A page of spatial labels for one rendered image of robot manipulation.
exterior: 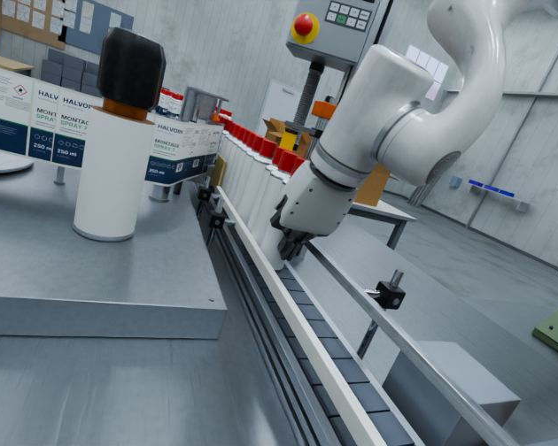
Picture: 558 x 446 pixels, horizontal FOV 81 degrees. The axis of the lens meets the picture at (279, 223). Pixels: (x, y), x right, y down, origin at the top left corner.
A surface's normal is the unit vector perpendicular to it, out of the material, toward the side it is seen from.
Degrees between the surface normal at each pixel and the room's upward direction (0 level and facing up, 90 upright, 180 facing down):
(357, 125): 104
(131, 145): 90
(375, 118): 95
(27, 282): 0
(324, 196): 110
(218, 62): 90
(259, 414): 0
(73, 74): 90
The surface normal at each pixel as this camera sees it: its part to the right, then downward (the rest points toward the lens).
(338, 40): -0.23, 0.22
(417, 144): -0.51, 0.03
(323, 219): 0.21, 0.72
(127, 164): 0.69, 0.42
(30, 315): 0.34, 0.38
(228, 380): 0.31, -0.91
